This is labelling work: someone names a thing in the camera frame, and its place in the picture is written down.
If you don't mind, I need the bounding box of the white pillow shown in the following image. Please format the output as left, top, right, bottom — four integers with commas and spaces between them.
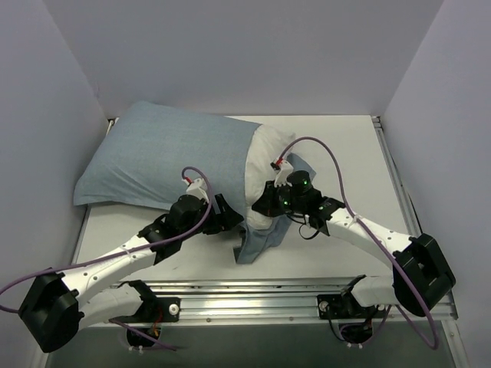
239, 125, 297, 250

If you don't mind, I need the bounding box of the pillowcase grey outside blue inside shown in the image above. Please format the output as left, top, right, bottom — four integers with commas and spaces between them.
74, 100, 318, 265

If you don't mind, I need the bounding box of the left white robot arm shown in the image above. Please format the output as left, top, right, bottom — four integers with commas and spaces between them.
18, 195, 243, 353

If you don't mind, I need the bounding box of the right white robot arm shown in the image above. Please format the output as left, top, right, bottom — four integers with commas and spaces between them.
252, 170, 456, 317

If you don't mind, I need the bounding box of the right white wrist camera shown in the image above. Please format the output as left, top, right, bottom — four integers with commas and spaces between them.
270, 158, 294, 188

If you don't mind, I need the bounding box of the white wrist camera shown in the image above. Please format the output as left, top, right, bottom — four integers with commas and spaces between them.
182, 177, 209, 203
270, 158, 294, 188

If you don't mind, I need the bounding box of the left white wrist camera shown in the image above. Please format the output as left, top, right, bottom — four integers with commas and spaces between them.
182, 177, 209, 203

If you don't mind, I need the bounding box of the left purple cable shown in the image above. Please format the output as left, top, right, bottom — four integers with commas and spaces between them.
0, 166, 213, 351

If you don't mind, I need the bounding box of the purple cable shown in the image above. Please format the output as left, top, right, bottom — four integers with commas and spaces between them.
279, 136, 439, 350
0, 166, 213, 351

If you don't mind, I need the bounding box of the aluminium rail frame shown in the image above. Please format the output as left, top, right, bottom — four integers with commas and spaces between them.
38, 116, 461, 368

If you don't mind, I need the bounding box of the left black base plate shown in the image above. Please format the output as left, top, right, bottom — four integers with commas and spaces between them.
115, 297, 180, 324

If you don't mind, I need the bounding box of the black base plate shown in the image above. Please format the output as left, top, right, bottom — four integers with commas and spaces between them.
115, 297, 180, 324
316, 294, 386, 320

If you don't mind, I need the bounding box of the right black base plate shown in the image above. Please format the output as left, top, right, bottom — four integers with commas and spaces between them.
316, 294, 386, 320

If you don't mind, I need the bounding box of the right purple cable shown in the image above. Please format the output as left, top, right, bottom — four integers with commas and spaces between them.
279, 136, 439, 350

